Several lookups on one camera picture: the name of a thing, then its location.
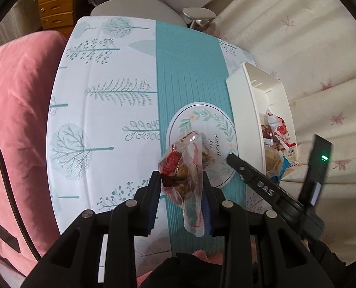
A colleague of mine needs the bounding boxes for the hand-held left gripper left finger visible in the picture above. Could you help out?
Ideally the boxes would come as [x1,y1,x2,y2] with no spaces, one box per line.
[22,170,162,288]

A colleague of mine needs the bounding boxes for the tree print tablecloth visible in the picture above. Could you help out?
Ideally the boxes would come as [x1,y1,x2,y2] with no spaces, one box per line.
[47,16,274,276]

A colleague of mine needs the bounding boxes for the blue and white candy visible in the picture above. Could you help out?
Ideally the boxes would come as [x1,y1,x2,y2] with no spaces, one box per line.
[271,156,298,183]

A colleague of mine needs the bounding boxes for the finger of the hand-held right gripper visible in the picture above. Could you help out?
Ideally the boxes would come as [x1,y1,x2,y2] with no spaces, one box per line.
[227,153,304,216]

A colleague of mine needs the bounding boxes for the wooden desk with drawers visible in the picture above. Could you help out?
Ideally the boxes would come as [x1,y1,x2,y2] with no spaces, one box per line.
[34,0,76,32]

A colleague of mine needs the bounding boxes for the white plastic storage box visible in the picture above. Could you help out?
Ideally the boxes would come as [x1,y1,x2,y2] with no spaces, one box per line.
[226,62,298,183]

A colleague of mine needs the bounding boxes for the clear bag of mixed candies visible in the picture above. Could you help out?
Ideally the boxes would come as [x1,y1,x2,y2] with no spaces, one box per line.
[158,131,210,237]

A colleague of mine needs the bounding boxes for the person's black clothing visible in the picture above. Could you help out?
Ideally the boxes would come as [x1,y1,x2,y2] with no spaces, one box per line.
[140,252,226,288]

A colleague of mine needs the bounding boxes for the leaf print curtain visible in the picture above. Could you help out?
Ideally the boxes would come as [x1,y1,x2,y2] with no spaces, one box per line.
[202,0,356,264]

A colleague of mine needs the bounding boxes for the pink blanket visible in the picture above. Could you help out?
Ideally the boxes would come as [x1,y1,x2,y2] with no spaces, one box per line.
[0,31,67,276]

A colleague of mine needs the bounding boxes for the red and white snack packet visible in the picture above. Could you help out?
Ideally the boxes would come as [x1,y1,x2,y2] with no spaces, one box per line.
[260,109,298,166]

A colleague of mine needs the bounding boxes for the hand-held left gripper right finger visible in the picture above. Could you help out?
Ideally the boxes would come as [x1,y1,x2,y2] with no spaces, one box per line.
[200,171,336,288]

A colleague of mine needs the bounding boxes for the person's right forearm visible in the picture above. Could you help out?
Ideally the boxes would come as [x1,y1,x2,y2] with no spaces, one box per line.
[304,234,356,288]

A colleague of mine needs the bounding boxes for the grey office chair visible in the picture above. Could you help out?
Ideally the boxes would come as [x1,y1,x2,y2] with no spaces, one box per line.
[89,0,219,30]

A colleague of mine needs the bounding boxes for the black cable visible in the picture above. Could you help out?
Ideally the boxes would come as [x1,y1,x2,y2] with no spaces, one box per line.
[0,129,43,261]

